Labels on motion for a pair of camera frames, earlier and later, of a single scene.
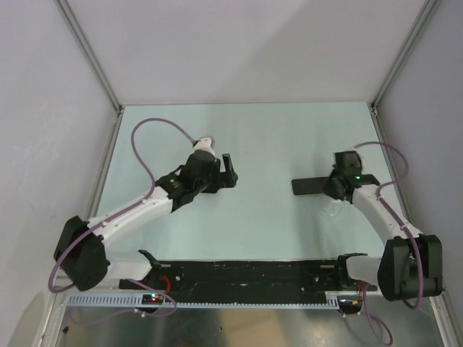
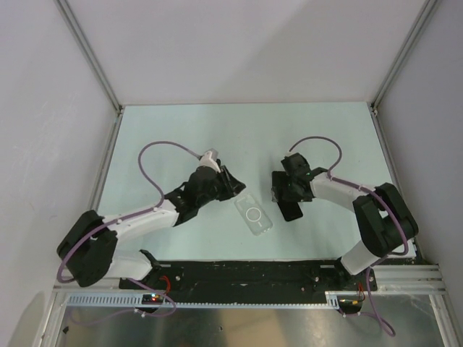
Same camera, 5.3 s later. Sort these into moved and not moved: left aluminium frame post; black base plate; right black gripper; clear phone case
Moved: clear phone case; right black gripper
Not moved: left aluminium frame post; black base plate
